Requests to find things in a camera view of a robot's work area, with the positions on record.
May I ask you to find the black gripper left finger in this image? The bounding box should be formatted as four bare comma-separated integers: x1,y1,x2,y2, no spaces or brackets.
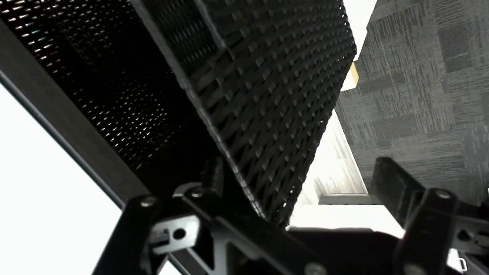
94,187,327,275

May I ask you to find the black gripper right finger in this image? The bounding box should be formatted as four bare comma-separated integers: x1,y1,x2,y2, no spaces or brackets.
372,158,489,275

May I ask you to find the black woven basket front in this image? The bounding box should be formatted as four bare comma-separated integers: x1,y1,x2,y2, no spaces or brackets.
132,0,357,226

